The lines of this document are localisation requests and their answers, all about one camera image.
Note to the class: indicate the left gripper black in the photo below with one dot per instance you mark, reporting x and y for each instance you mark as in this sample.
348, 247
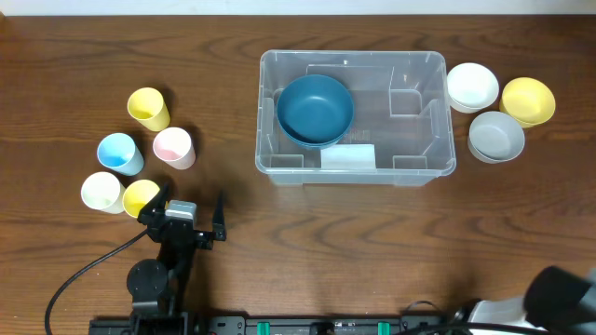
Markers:
184, 231

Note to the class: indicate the dark teal bowl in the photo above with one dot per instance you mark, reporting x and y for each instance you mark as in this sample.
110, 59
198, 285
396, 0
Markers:
315, 135
315, 97

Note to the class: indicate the white bowl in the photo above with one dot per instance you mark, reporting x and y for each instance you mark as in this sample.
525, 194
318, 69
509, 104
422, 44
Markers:
471, 87

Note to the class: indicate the grey bowl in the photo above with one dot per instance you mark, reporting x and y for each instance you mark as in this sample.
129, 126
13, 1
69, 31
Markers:
494, 138

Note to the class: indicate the yellow bowl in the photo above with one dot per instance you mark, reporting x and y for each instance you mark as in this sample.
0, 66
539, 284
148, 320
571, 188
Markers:
529, 101

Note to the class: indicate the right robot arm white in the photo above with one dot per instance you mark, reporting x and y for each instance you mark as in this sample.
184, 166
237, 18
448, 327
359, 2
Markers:
556, 301

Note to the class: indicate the yellow cup near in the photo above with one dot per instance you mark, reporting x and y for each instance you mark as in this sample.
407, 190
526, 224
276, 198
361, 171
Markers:
137, 195

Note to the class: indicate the yellow cup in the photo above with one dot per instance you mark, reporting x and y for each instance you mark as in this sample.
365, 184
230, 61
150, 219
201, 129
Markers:
137, 195
148, 107

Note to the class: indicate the pink cup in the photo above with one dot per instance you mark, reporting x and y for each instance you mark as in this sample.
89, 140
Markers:
174, 146

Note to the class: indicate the cream white cup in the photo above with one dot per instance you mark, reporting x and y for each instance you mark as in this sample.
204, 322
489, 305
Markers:
103, 191

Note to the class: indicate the light blue cup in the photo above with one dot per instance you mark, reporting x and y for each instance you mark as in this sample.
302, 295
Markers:
119, 152

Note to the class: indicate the yellow cup far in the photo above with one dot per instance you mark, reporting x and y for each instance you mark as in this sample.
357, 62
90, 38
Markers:
148, 107

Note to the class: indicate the clear plastic storage bin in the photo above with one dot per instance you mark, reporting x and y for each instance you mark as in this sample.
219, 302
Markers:
402, 132

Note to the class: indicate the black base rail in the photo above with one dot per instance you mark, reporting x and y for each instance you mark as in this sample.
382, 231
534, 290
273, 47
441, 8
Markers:
239, 325

